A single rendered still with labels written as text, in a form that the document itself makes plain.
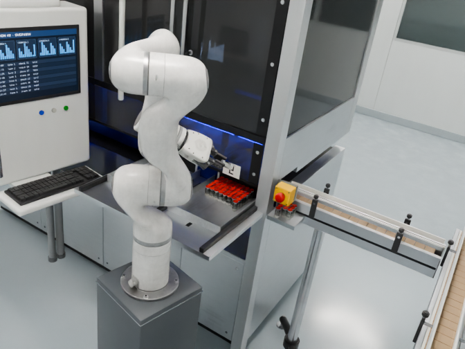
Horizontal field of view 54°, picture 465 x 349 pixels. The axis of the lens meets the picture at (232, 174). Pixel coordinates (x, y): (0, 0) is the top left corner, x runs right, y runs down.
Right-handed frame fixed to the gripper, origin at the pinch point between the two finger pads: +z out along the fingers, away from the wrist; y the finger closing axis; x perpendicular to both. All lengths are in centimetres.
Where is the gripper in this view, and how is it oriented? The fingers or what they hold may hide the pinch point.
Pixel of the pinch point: (219, 160)
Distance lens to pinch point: 160.8
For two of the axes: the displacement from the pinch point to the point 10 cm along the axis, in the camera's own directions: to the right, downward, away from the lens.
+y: 1.7, -8.2, 5.4
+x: -5.6, 3.7, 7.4
